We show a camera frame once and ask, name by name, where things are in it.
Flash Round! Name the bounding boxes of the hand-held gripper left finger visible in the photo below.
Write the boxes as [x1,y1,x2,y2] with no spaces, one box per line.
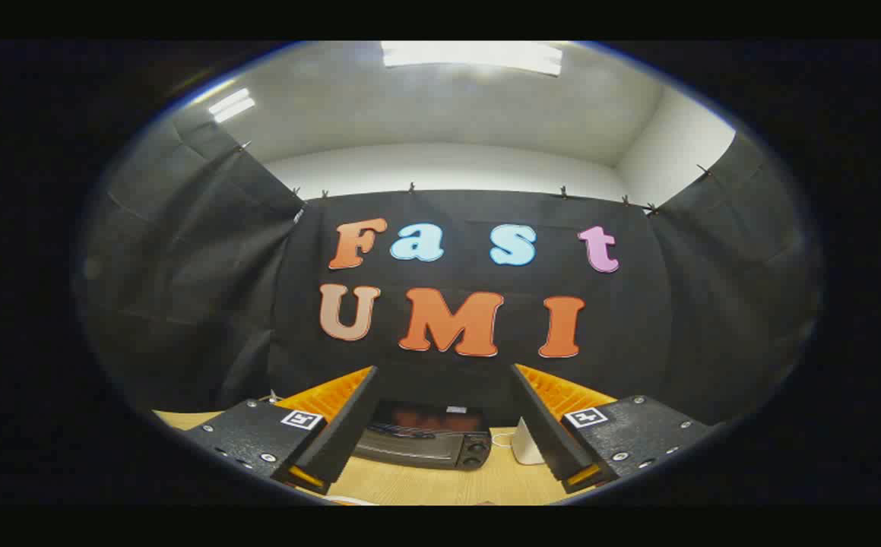
[182,365,380,496]

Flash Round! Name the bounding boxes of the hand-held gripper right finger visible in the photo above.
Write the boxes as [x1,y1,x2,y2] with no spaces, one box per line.
[511,363,715,495]

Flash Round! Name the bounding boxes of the black toaster oven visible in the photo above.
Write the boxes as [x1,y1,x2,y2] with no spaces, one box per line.
[354,400,493,471]

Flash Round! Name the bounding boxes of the white bread toaster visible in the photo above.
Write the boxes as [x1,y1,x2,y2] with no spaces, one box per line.
[511,416,546,466]

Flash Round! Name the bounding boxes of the black backdrop cloth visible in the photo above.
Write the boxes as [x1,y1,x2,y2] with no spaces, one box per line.
[75,106,821,426]

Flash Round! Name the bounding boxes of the row of small cloth clips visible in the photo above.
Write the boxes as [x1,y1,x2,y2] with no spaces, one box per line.
[239,141,713,217]

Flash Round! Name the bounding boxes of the small ceiling light panel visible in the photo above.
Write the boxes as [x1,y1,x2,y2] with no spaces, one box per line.
[208,88,256,124]

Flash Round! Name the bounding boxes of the large ceiling light panel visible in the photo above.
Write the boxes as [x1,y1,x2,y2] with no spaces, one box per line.
[381,41,564,77]

